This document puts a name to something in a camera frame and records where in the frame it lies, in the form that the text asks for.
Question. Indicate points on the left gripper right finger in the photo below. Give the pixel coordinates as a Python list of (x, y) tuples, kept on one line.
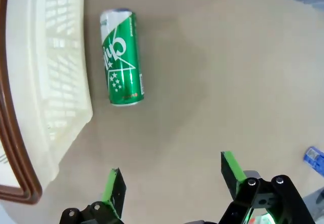
[(253, 198)]

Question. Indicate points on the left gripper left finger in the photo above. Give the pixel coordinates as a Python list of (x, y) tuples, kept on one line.
[(115, 191)]

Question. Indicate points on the blue drink can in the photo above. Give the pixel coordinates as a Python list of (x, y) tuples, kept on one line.
[(315, 159)]

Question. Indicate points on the green drink can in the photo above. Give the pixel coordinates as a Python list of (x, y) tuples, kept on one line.
[(121, 64)]

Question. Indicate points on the cream plastic shopping basket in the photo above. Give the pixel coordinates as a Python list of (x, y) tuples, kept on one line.
[(50, 56)]

